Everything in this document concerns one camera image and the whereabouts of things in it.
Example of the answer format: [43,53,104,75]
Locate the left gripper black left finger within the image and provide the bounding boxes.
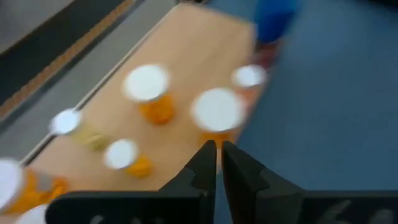
[158,139,218,194]

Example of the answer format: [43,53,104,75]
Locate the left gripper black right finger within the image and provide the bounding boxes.
[221,140,305,224]

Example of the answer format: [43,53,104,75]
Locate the yellow-green pill bottle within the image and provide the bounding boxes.
[48,107,110,152]

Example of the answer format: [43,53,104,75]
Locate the blue Tums bottle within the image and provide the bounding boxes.
[253,0,301,68]

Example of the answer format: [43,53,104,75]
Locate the black hazard-striped floor mat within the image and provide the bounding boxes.
[0,0,139,121]

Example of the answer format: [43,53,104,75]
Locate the wooden shelf with black frame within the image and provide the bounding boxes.
[0,1,261,224]

